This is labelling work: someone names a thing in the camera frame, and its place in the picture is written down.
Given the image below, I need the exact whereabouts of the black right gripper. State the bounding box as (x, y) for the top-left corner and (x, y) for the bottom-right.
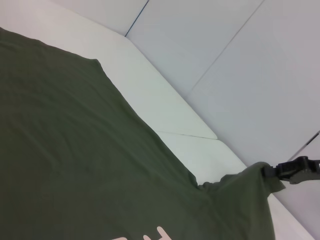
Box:
(260, 155), (320, 186)

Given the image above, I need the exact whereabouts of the dark green FREE t-shirt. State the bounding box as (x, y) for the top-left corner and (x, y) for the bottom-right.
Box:
(0, 26), (287, 240)

